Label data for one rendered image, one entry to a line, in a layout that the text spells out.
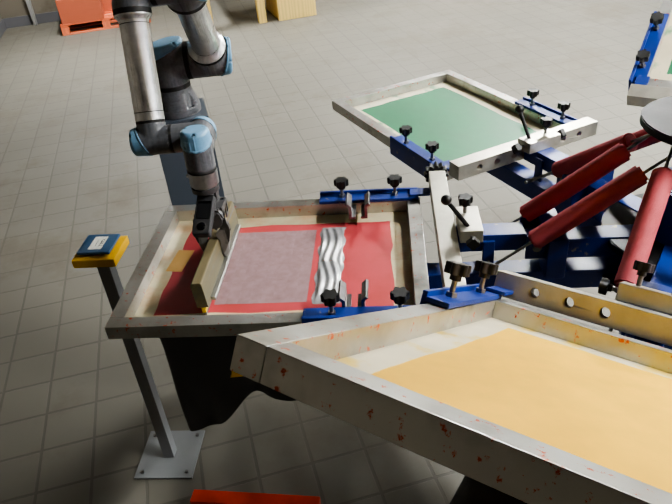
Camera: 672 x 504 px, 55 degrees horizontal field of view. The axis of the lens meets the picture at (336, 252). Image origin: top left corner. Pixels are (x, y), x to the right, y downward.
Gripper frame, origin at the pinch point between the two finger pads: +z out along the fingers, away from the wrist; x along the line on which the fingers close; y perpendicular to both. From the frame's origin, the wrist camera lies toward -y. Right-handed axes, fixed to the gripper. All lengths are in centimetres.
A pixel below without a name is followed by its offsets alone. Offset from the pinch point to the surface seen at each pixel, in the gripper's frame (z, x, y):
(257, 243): 4.4, -8.8, 12.2
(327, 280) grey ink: 4.3, -30.6, -7.9
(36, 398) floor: 100, 106, 47
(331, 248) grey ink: 4.0, -30.8, 7.4
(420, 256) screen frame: 1, -55, -3
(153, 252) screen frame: 1.2, 19.1, 4.0
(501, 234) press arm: -4, -76, -2
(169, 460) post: 99, 38, 13
